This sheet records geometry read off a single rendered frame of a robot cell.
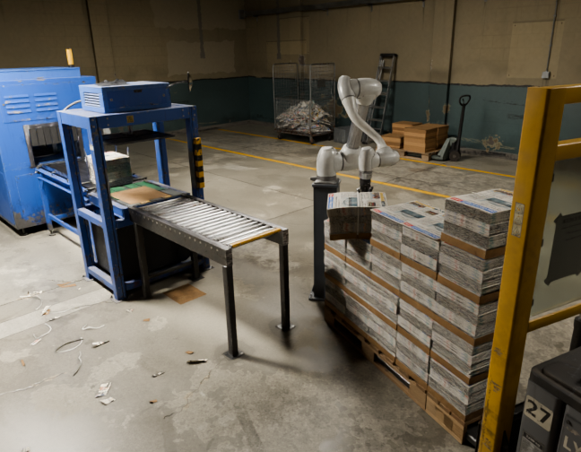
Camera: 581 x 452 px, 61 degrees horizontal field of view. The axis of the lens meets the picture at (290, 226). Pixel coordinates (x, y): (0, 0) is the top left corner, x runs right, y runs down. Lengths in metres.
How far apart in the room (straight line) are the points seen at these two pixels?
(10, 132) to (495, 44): 7.79
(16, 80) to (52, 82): 0.37
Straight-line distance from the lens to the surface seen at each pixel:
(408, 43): 10.82
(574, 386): 2.17
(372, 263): 3.12
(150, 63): 12.72
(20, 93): 6.28
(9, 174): 6.33
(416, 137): 9.50
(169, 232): 3.71
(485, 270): 2.44
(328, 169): 3.79
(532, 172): 1.92
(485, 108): 10.01
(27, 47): 11.69
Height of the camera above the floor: 1.99
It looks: 20 degrees down
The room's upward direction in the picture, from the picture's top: 1 degrees counter-clockwise
